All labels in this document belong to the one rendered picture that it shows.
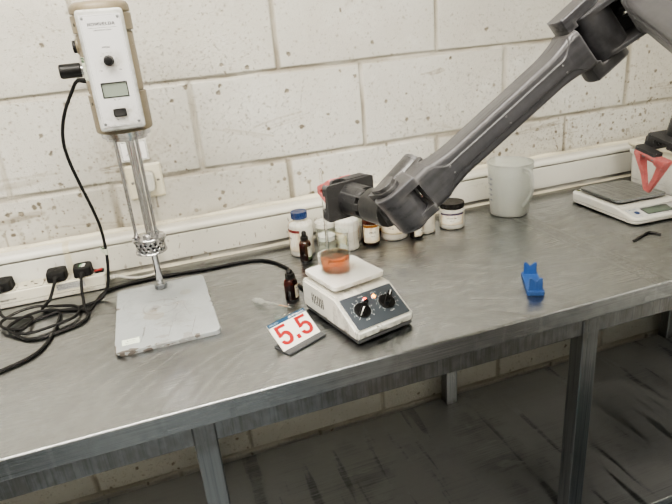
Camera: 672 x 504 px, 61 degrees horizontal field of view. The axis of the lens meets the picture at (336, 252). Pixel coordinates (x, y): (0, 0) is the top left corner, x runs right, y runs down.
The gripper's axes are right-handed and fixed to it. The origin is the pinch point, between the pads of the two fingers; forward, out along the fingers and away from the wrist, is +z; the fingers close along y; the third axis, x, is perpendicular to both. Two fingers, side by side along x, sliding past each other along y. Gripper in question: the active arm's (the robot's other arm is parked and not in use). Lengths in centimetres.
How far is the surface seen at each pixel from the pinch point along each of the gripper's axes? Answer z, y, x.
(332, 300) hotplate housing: -6.4, 4.2, 19.4
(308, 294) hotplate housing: 3.3, 3.7, 21.7
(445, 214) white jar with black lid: 17, -50, 22
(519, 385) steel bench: 17, -84, 93
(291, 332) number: -4.2, 12.6, 23.9
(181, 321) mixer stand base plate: 17.2, 25.9, 24.8
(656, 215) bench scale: -19, -89, 24
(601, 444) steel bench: -17, -78, 93
